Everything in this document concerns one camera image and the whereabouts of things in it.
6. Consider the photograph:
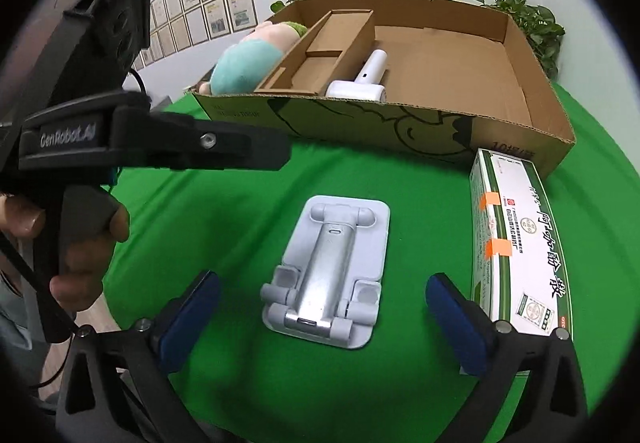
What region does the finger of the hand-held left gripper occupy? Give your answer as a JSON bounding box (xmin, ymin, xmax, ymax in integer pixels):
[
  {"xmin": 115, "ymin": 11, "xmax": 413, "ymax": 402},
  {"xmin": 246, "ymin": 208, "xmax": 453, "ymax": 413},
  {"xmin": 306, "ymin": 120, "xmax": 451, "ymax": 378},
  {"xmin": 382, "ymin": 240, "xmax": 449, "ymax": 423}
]
[{"xmin": 110, "ymin": 104, "xmax": 292, "ymax": 172}]

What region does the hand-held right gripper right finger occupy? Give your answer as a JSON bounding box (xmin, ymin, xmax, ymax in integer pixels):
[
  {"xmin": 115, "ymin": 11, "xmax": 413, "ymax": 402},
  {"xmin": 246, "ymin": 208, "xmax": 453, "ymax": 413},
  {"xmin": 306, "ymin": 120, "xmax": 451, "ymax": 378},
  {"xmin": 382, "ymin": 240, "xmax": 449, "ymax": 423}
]
[{"xmin": 425, "ymin": 273, "xmax": 588, "ymax": 443}]

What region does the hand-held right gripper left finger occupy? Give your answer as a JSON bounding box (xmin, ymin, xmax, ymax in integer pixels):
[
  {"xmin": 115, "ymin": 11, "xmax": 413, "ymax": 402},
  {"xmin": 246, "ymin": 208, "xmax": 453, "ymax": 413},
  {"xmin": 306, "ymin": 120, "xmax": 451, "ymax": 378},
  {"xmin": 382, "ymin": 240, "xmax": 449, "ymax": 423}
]
[{"xmin": 55, "ymin": 269, "xmax": 222, "ymax": 443}]

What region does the pink and teal plush pig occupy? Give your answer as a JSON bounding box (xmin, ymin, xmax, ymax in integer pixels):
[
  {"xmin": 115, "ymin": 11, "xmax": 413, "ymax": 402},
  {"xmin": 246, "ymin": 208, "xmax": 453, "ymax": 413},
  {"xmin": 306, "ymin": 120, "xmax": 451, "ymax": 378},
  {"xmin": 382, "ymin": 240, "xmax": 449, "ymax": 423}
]
[{"xmin": 196, "ymin": 20, "xmax": 307, "ymax": 96}]

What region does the small cardboard divider tray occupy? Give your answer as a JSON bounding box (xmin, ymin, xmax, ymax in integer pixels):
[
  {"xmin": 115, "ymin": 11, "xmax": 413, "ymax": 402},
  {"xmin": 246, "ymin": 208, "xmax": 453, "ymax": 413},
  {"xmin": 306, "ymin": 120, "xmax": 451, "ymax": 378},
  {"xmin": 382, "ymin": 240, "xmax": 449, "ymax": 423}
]
[{"xmin": 253, "ymin": 9, "xmax": 377, "ymax": 98}]

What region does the white folding phone stand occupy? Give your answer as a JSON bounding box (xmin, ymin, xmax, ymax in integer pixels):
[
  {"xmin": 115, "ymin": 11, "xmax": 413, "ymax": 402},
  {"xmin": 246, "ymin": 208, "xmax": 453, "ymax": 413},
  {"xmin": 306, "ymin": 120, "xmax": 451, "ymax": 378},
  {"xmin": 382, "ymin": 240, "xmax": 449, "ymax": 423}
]
[{"xmin": 260, "ymin": 195, "xmax": 391, "ymax": 350}]

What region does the white handheld device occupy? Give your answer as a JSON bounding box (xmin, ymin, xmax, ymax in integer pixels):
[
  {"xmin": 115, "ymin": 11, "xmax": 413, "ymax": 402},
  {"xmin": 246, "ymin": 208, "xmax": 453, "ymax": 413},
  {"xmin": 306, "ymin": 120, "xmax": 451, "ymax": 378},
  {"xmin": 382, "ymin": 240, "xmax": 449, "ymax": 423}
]
[{"xmin": 325, "ymin": 49, "xmax": 390, "ymax": 102}]

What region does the large cardboard box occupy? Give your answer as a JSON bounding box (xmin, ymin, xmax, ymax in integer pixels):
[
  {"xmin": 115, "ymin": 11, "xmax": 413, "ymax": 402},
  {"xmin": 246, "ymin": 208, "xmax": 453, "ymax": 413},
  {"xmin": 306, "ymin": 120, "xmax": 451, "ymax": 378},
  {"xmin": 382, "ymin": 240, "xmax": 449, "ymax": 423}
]
[{"xmin": 192, "ymin": 0, "xmax": 577, "ymax": 184}]

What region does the person's left hand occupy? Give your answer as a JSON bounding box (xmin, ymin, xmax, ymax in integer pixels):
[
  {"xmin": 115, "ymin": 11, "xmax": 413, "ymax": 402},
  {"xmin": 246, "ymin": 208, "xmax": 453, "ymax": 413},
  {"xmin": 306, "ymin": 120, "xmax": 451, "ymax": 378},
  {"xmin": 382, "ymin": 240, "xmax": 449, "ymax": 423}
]
[{"xmin": 0, "ymin": 195, "xmax": 131, "ymax": 314}]

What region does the green tablecloth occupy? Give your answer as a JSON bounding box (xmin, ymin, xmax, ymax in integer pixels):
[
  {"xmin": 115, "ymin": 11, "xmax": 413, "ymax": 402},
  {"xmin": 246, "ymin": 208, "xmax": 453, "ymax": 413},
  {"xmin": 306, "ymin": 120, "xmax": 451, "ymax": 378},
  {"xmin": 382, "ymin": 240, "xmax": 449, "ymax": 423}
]
[{"xmin": 95, "ymin": 83, "xmax": 636, "ymax": 443}]

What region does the green and white medicine box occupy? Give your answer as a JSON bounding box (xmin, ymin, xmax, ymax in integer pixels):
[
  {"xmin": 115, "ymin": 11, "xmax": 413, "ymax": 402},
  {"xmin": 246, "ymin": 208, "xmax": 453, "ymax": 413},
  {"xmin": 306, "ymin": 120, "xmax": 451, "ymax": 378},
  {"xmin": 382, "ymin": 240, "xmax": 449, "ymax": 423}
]
[{"xmin": 469, "ymin": 148, "xmax": 573, "ymax": 376}]

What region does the small green potted plant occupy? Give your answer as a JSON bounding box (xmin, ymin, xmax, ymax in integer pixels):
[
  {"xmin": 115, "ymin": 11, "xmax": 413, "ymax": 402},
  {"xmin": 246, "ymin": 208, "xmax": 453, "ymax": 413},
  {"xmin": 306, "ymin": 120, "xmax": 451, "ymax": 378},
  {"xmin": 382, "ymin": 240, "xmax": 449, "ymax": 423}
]
[{"xmin": 467, "ymin": 0, "xmax": 566, "ymax": 81}]

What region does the group of framed wall documents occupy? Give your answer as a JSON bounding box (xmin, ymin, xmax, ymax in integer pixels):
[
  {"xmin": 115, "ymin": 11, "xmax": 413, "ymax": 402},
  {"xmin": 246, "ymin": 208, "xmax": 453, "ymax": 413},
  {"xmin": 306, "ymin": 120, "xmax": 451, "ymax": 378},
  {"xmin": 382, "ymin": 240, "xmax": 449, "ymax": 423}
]
[{"xmin": 135, "ymin": 0, "xmax": 258, "ymax": 71}]

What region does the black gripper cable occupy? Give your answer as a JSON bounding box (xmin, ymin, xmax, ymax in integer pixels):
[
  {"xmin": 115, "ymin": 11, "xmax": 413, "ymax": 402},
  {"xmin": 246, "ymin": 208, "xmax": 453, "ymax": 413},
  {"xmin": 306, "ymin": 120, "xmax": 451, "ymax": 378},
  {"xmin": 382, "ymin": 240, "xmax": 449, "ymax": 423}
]
[{"xmin": 0, "ymin": 233, "xmax": 80, "ymax": 331}]

